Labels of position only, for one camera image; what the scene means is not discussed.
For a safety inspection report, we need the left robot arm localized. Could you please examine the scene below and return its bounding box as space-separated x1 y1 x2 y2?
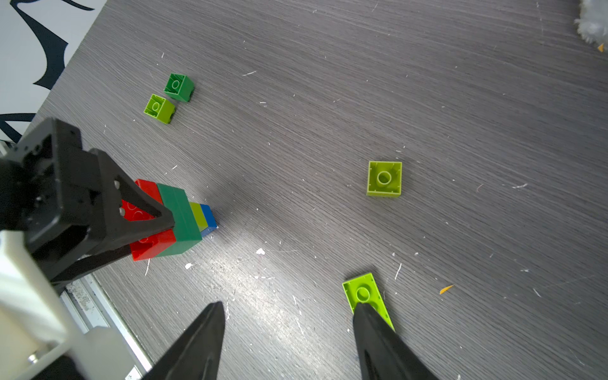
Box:
1 118 174 379

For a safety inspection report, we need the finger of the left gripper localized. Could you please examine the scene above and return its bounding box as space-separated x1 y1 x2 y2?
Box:
87 148 176 250
50 245 131 285

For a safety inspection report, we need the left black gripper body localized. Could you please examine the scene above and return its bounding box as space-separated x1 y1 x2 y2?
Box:
1 118 102 263

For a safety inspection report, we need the lime long lego brick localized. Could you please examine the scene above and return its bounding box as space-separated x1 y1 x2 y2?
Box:
342 272 394 329

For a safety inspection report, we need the dark green small square brick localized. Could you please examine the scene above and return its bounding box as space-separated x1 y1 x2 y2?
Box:
164 73 195 102

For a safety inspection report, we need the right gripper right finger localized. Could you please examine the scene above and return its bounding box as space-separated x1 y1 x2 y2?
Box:
353 303 438 380

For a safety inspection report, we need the dark green long lego brick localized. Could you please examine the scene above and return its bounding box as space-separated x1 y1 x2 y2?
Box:
157 184 202 258

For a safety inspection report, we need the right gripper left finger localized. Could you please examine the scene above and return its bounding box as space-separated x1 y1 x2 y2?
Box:
144 302 226 380

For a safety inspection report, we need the red lego brick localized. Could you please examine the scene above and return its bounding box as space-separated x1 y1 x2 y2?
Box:
120 179 177 262

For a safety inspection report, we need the white plush toy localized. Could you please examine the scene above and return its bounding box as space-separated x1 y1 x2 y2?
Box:
575 0 608 52

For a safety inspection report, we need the blue lego brick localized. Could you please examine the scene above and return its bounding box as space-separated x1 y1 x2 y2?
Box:
201 204 218 238

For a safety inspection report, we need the lime square lego brick centre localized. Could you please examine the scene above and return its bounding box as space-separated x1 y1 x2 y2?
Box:
144 94 176 124

